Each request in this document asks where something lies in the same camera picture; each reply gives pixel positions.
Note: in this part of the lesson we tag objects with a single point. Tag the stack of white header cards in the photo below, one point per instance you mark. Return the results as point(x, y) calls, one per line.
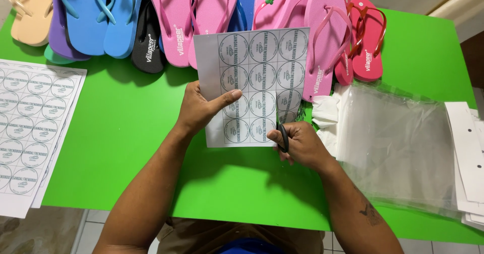
point(467, 152)

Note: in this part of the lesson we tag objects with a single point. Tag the light blue flip-flop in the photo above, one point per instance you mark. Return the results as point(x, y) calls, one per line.
point(121, 31)
point(85, 23)

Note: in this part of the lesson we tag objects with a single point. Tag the teal green flip-flop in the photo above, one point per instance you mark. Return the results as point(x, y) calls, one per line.
point(55, 57)

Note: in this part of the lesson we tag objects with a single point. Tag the cream furniture edge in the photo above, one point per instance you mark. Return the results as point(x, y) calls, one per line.
point(459, 10)

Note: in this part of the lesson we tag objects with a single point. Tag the pink flip-flop with green flower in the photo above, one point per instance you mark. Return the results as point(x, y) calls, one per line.
point(264, 14)

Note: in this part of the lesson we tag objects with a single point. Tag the purple flip-flop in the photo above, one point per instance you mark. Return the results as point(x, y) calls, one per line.
point(58, 31)

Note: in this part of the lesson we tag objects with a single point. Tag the person's left hand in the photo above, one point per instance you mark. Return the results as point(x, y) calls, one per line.
point(196, 112)

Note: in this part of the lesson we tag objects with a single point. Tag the cut round-sticker sheet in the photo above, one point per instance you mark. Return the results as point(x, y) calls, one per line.
point(261, 76)

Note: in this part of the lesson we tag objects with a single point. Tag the stack of clear plastic bags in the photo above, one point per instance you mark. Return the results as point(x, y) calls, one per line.
point(397, 148)

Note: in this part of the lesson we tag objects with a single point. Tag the person's blue shirt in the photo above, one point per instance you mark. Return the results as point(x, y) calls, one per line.
point(249, 247)

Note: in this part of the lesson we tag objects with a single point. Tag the black flip-flop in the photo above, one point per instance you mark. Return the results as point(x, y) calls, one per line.
point(148, 46)

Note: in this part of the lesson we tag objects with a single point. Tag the person's tan shorts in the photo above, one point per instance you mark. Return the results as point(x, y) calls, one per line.
point(189, 237)

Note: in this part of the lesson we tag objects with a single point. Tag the person's right hand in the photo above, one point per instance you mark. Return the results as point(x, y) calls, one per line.
point(306, 146)

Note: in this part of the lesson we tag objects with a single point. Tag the pink textured flip-flop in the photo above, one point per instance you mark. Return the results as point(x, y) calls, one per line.
point(213, 8)
point(176, 27)

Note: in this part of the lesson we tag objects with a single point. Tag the beige flip-flop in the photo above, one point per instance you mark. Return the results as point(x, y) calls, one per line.
point(32, 16)

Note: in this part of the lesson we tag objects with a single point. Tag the white crumpled tissue paper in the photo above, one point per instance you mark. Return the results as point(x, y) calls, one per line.
point(325, 112)

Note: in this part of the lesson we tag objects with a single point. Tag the dark blue flip-flop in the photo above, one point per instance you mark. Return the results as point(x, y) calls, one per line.
point(244, 4)

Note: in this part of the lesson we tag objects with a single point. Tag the stack of full sticker sheets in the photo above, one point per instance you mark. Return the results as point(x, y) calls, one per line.
point(32, 129)

